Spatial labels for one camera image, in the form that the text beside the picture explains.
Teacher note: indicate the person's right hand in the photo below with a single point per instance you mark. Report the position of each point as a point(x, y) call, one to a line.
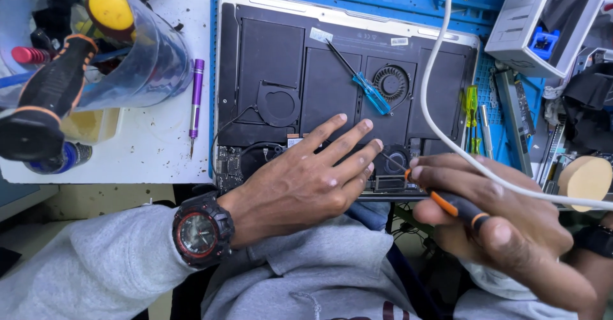
point(517, 214)

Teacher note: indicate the person's left hand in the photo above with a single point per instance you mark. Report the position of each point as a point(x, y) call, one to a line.
point(292, 191)

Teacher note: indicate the black orange precision screwdriver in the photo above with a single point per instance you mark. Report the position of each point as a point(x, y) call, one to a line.
point(452, 206)

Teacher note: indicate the beige round disc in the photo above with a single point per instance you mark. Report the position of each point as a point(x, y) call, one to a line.
point(584, 181)

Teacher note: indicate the black wristband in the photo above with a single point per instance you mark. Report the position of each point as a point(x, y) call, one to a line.
point(596, 241)

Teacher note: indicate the silver metal tool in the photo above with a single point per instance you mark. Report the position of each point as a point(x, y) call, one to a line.
point(486, 131)

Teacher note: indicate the person's grey hoodie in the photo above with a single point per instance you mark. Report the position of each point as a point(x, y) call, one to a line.
point(325, 277)

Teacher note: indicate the grey metal strip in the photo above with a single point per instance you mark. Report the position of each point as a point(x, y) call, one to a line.
point(512, 119)

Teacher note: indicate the black red wristwatch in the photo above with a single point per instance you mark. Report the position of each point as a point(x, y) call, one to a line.
point(201, 231)

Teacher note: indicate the opened silver laptop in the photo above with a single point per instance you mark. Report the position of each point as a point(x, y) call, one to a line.
point(287, 71)

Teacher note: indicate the purple precision screwdriver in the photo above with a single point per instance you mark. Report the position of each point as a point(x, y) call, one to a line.
point(196, 100)

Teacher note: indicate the black bag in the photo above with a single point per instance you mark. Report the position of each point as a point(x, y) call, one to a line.
point(591, 104)

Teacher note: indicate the blue plastic connector block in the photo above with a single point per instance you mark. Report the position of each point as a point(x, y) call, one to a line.
point(543, 43)

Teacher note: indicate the white device casing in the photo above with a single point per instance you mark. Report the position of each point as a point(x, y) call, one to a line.
point(522, 28)

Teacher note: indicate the clear plastic tool jar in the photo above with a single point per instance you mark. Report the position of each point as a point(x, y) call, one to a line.
point(158, 57)

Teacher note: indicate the yellow plastic box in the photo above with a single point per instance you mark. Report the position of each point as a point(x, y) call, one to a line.
point(93, 124)

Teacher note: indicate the blue repair mat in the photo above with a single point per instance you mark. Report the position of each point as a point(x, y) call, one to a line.
point(431, 4)

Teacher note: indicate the large black orange screwdriver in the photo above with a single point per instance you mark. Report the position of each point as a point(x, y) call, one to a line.
point(48, 95)

